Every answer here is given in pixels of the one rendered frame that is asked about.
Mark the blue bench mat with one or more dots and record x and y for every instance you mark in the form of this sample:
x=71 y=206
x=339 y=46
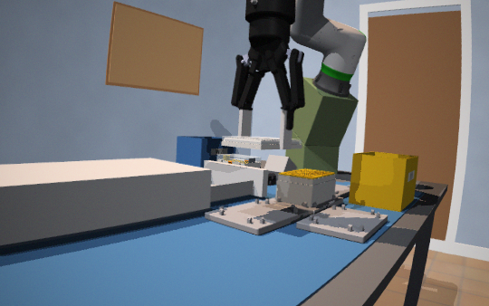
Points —
x=181 y=261

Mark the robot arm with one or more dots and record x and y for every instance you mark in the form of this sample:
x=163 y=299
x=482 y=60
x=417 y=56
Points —
x=341 y=45

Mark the blue open-top bin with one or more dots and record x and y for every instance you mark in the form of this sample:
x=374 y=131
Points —
x=194 y=151

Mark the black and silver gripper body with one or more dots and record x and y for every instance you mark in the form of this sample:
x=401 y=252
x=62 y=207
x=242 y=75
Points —
x=269 y=34

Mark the yellow bin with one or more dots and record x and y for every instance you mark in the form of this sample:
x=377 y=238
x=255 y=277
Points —
x=383 y=180

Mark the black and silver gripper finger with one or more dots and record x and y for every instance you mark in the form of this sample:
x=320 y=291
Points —
x=247 y=81
x=289 y=104

